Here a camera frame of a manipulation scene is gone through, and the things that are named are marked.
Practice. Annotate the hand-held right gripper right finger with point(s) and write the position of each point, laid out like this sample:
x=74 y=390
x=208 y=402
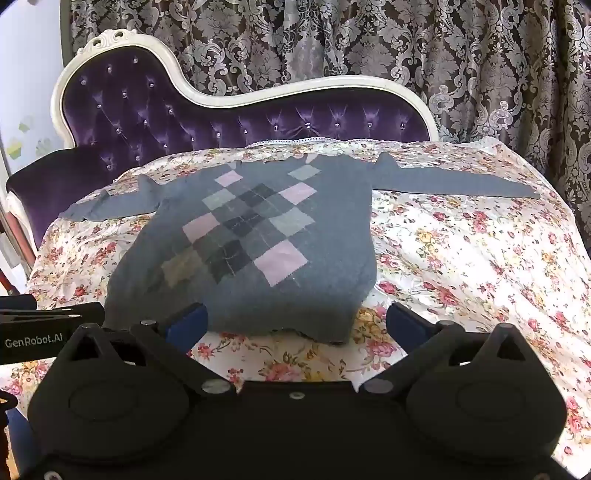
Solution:
x=406 y=323

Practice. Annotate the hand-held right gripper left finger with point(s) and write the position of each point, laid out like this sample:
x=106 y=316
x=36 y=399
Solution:
x=189 y=325

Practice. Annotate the grey argyle sweater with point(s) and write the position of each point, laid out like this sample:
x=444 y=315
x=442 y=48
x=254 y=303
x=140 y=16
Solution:
x=258 y=258

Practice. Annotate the floral blanket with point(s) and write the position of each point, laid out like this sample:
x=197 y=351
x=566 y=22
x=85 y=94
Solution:
x=461 y=258

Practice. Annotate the purple tufted sofa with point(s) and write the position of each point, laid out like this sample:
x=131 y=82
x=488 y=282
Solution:
x=138 y=120

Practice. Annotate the damask patterned curtain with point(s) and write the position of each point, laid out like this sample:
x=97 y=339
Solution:
x=369 y=41

